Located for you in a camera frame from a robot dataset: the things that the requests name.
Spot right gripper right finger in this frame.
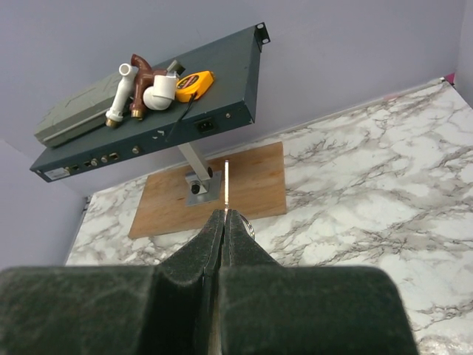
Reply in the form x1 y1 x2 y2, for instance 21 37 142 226
219 210 418 354

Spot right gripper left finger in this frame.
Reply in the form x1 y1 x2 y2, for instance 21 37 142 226
1 210 224 354

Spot silver key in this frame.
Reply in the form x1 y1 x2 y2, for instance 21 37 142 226
224 160 256 240

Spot white elbow pipe fitting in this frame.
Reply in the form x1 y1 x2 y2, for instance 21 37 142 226
143 71 179 111

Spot wooden board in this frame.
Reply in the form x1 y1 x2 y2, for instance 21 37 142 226
129 142 287 239

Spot white straight pipe fitting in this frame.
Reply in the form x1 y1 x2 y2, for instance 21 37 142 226
105 63 136 128

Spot dark teal rack device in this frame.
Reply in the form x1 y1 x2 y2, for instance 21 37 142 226
30 23 270 183

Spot grey plastic case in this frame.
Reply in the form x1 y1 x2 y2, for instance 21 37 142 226
34 72 122 148

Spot yellow tape measure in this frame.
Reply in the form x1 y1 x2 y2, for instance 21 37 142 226
164 70 216 143

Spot brown pipe fitting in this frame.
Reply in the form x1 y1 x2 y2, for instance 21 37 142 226
129 54 168 121

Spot dark grey pipe piece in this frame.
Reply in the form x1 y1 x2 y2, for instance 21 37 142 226
167 59 186 77

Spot metal stand post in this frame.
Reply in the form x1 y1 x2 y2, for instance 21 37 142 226
178 143 222 206

